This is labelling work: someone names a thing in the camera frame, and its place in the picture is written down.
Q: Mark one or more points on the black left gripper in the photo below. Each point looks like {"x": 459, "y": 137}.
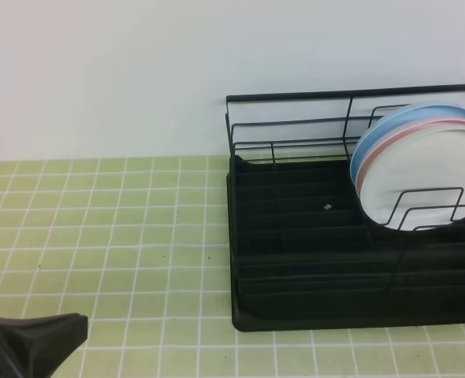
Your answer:
{"x": 38, "y": 346}

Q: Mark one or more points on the white round plate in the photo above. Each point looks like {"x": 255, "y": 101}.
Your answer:
{"x": 417, "y": 183}

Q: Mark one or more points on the blue plate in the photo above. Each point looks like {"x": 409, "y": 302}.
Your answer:
{"x": 396, "y": 118}

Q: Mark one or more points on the pink plate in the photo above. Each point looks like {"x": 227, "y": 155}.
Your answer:
{"x": 386, "y": 139}

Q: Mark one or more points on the black wire dish rack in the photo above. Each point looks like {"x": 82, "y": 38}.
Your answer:
{"x": 303, "y": 253}

